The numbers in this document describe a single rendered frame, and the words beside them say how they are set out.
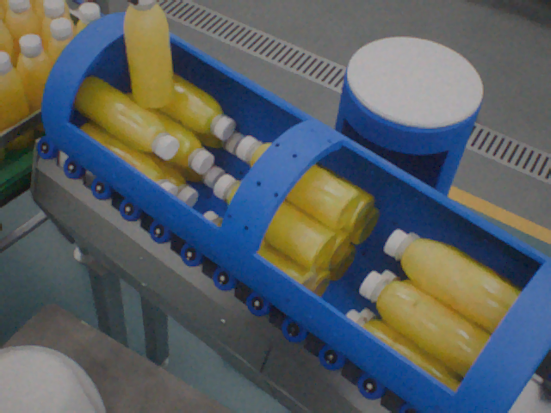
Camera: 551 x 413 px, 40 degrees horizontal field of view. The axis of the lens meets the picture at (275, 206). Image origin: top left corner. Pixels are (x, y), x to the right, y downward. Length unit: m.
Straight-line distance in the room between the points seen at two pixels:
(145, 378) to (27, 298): 1.38
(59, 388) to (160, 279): 0.62
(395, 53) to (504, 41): 2.02
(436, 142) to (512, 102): 1.80
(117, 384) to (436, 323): 0.46
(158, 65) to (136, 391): 0.51
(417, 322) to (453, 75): 0.70
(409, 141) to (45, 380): 0.92
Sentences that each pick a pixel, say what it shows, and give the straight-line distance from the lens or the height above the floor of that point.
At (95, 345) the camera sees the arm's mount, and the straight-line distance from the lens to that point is 1.18.
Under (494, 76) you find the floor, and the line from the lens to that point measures 3.44.
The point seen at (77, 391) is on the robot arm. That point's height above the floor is 1.28.
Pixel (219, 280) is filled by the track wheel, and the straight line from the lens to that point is 1.29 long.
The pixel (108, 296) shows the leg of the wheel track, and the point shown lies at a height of 0.54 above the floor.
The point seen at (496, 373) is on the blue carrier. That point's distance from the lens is 1.01.
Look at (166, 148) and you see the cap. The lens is 1.27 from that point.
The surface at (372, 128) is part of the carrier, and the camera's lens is 1.53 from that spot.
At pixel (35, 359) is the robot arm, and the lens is 0.85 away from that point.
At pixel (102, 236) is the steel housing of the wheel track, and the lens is 1.49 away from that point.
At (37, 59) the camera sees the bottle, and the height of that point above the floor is 1.07.
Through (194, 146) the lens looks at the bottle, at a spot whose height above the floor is 1.08.
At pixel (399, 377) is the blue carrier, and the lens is 1.07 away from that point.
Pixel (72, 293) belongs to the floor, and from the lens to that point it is 2.48.
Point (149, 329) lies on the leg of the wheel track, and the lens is 2.13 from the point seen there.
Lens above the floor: 2.01
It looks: 49 degrees down
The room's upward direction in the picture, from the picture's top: 7 degrees clockwise
